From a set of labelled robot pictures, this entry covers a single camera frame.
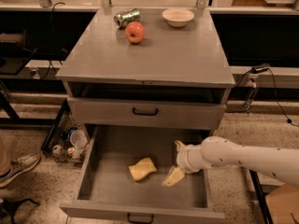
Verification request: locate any black drawer handle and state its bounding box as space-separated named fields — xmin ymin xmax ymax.
xmin=132 ymin=107 xmax=159 ymax=117
xmin=127 ymin=213 xmax=154 ymax=224

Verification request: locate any grey drawer cabinet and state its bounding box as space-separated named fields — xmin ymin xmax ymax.
xmin=55 ymin=7 xmax=236 ymax=135

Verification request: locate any black chair frame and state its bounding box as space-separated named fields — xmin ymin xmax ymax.
xmin=249 ymin=170 xmax=274 ymax=224

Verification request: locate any yellow sponge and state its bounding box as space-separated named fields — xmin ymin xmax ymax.
xmin=128 ymin=158 xmax=157 ymax=182

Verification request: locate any grey sneaker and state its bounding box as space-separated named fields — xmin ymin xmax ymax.
xmin=0 ymin=154 xmax=41 ymax=188

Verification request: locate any closed grey top drawer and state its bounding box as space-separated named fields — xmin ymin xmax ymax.
xmin=67 ymin=97 xmax=226 ymax=131

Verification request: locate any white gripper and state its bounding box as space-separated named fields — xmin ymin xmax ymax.
xmin=163 ymin=140 xmax=205 ymax=187

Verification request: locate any open grey middle drawer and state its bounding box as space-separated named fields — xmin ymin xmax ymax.
xmin=60 ymin=125 xmax=224 ymax=224

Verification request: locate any black middle drawer handle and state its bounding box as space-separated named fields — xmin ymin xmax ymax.
xmin=127 ymin=213 xmax=154 ymax=224

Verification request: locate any clear plastic cup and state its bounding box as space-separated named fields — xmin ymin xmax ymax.
xmin=69 ymin=130 xmax=88 ymax=148

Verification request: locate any green soda can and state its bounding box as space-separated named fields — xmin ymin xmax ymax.
xmin=113 ymin=8 xmax=141 ymax=29

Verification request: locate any black top drawer handle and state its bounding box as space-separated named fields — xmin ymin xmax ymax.
xmin=132 ymin=107 xmax=159 ymax=117

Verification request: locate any red apple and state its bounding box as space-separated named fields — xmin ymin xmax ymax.
xmin=125 ymin=21 xmax=145 ymax=44

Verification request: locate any wire basket with items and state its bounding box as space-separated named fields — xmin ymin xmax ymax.
xmin=41 ymin=113 xmax=89 ymax=164

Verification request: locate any black power adapter cable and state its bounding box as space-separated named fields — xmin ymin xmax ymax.
xmin=227 ymin=63 xmax=299 ymax=128

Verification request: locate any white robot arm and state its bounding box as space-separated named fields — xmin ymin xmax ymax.
xmin=163 ymin=136 xmax=299 ymax=187

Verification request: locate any black cable left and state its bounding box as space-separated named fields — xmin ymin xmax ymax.
xmin=40 ymin=1 xmax=68 ymax=80

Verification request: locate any white ceramic bowl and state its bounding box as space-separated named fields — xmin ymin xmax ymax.
xmin=162 ymin=8 xmax=194 ymax=27

